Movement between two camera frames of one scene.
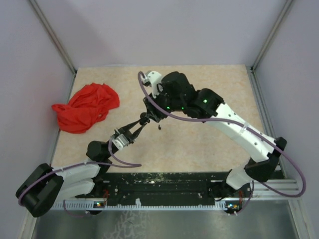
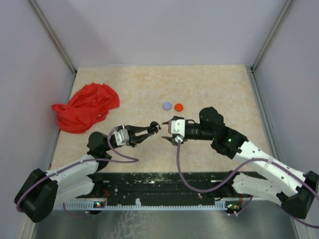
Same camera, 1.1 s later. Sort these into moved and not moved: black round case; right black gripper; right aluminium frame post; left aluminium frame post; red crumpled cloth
Moved: black round case; right black gripper
Not moved: left aluminium frame post; right aluminium frame post; red crumpled cloth
